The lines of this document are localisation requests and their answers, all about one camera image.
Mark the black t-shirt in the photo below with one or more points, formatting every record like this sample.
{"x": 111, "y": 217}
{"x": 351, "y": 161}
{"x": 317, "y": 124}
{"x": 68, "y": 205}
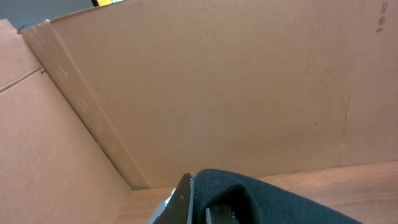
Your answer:
{"x": 255, "y": 201}

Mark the cardboard back wall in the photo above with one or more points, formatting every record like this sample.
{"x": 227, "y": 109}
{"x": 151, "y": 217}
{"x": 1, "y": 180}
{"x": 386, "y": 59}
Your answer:
{"x": 255, "y": 87}

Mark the cardboard side wall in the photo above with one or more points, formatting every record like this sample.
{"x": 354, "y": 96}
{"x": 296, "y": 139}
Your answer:
{"x": 52, "y": 170}

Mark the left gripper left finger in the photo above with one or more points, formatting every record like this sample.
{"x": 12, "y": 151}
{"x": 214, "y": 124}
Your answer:
{"x": 179, "y": 209}

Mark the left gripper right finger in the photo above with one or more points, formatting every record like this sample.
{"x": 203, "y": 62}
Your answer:
{"x": 220, "y": 214}

